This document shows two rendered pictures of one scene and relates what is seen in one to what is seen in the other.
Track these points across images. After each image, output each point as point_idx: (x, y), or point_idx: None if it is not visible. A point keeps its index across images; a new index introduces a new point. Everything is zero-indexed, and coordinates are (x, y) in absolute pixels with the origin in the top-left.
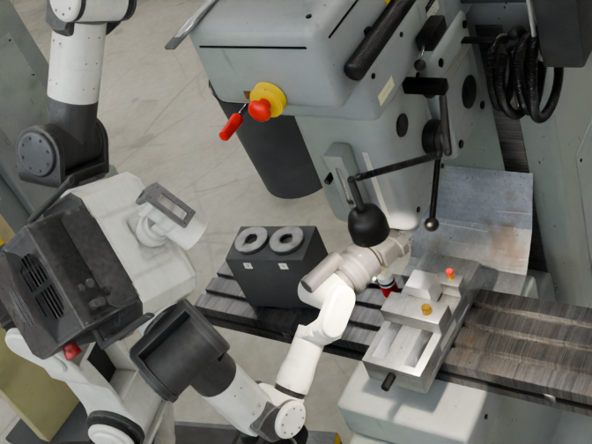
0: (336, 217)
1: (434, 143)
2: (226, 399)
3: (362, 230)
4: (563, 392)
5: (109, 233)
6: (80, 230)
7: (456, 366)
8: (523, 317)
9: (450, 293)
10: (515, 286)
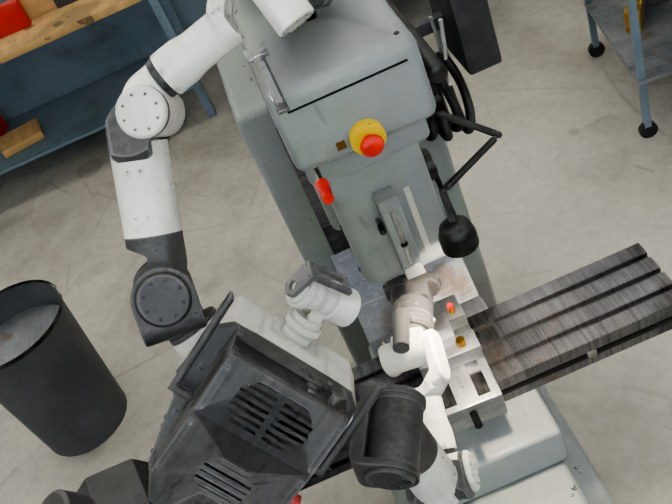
0: (373, 283)
1: (434, 166)
2: (439, 464)
3: (465, 236)
4: (602, 338)
5: (278, 343)
6: (261, 346)
7: (507, 379)
8: (518, 314)
9: (458, 326)
10: (478, 308)
